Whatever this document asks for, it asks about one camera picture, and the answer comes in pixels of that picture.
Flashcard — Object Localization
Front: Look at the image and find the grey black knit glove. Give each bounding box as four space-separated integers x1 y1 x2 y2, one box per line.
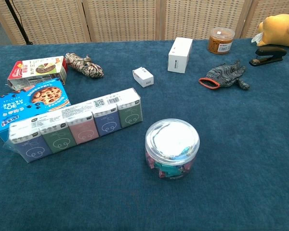
198 60 250 91

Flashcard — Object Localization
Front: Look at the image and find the small white carton box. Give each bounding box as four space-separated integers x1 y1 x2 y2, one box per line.
132 66 155 89

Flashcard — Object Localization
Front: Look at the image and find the clear jar of binder clips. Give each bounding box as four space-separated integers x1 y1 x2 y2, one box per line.
144 118 200 181

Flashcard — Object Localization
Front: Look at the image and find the tall white carton box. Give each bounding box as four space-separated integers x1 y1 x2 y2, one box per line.
167 37 194 74

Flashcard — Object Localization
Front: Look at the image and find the tissue multipack in plastic wrap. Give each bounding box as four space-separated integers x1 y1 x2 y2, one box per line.
3 88 144 164

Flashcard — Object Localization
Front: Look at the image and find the wooden woven folding screen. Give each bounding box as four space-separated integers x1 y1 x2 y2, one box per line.
0 0 289 46

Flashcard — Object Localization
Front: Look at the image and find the clear jar with orange snack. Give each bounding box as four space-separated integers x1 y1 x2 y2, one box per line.
208 27 236 55

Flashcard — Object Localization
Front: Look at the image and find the blue cookie box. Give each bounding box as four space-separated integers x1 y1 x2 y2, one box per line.
0 78 72 142

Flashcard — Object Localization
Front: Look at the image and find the red white food box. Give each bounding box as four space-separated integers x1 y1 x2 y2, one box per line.
7 55 68 91

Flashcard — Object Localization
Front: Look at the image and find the black stapler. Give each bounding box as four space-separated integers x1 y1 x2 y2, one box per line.
249 46 288 67

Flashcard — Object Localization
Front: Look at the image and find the black tripod stand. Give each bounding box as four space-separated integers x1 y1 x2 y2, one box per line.
4 0 34 46

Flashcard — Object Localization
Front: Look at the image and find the yellow plush toy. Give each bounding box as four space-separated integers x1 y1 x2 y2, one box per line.
250 13 289 51

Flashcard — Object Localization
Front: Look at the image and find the camouflage rope bundle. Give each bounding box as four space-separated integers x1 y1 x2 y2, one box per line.
64 52 105 79

